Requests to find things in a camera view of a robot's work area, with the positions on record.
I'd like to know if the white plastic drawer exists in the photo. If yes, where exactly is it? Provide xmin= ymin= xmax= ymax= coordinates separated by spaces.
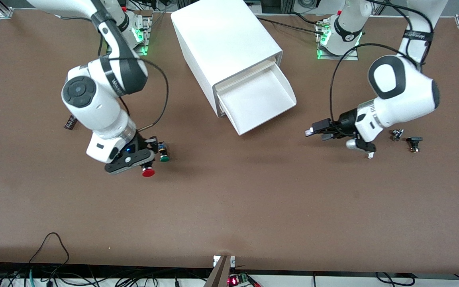
xmin=216 ymin=64 xmax=297 ymax=136

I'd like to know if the green push button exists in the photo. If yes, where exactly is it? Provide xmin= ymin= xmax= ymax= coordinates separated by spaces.
xmin=157 ymin=142 xmax=171 ymax=163

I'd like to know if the white drawer cabinet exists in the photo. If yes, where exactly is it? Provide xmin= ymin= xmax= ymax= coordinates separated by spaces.
xmin=171 ymin=0 xmax=284 ymax=118

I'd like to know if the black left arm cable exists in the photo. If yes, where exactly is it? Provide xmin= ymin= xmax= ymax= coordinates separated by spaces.
xmin=329 ymin=43 xmax=417 ymax=125

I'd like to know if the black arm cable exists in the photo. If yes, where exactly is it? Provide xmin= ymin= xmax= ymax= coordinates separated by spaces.
xmin=134 ymin=57 xmax=170 ymax=132
xmin=329 ymin=43 xmax=417 ymax=125

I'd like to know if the black switch component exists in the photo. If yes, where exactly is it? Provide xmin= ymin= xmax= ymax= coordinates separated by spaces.
xmin=406 ymin=136 xmax=424 ymax=153

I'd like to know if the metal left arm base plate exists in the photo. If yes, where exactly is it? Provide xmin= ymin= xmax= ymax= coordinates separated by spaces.
xmin=316 ymin=18 xmax=359 ymax=61

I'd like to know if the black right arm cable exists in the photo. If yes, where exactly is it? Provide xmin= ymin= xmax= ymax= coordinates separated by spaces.
xmin=134 ymin=57 xmax=170 ymax=132

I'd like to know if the black looped cable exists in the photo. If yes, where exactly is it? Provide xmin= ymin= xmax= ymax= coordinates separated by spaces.
xmin=27 ymin=232 xmax=71 ymax=265

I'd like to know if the brown camera post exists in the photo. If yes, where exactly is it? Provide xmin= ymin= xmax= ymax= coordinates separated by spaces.
xmin=205 ymin=255 xmax=232 ymax=287

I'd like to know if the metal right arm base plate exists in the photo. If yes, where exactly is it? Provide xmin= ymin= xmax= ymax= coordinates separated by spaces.
xmin=129 ymin=10 xmax=153 ymax=55

